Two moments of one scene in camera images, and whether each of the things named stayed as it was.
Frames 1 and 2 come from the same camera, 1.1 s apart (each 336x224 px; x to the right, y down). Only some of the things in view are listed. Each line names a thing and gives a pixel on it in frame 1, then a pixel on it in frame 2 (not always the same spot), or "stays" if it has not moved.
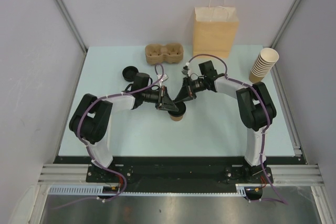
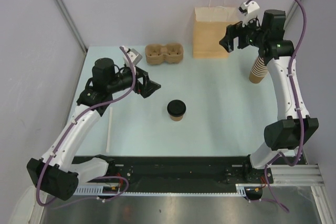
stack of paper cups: [263, 64] stays
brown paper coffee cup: [176, 118] stays
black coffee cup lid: [181, 110] stays
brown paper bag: [215, 28] stays
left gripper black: [164, 101] -> [148, 86]
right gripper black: [187, 91] -> [235, 30]
